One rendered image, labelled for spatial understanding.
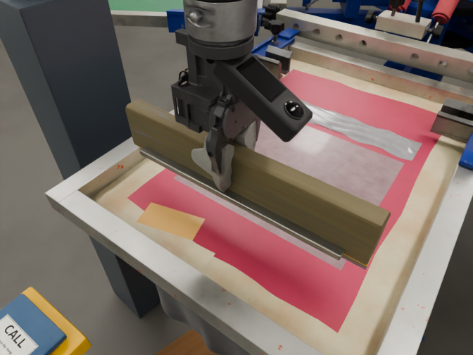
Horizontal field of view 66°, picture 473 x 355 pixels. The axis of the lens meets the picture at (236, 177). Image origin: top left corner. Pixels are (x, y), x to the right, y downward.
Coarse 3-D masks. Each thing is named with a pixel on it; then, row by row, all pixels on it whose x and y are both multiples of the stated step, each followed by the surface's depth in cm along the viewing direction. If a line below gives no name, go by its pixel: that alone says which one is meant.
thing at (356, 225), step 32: (160, 128) 54; (192, 160) 53; (256, 160) 47; (256, 192) 49; (288, 192) 45; (320, 192) 43; (320, 224) 45; (352, 224) 42; (384, 224) 40; (352, 256) 45
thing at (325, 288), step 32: (384, 128) 81; (416, 128) 81; (320, 160) 73; (352, 160) 73; (384, 160) 73; (416, 160) 73; (352, 192) 66; (384, 192) 66; (256, 224) 61; (224, 256) 56; (256, 256) 56; (288, 256) 56; (320, 256) 56; (288, 288) 52; (320, 288) 52; (352, 288) 52; (320, 320) 49
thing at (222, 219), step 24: (312, 96) 90; (336, 96) 90; (264, 144) 76; (288, 144) 76; (312, 144) 76; (144, 192) 66; (168, 192) 66; (192, 192) 66; (216, 216) 62; (240, 216) 62; (192, 240) 59; (216, 240) 59
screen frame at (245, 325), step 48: (288, 48) 105; (432, 96) 88; (48, 192) 62; (96, 192) 66; (96, 240) 59; (144, 240) 54; (432, 240) 54; (192, 288) 49; (432, 288) 49; (240, 336) 45; (288, 336) 44; (384, 336) 44
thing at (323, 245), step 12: (144, 156) 59; (156, 156) 57; (168, 168) 56; (180, 168) 55; (192, 180) 54; (204, 180) 54; (216, 192) 52; (228, 192) 52; (240, 204) 50; (252, 204) 50; (264, 216) 49; (276, 216) 49; (288, 228) 47; (300, 228) 47; (312, 240) 46; (324, 240) 46; (324, 252) 45; (336, 252) 44
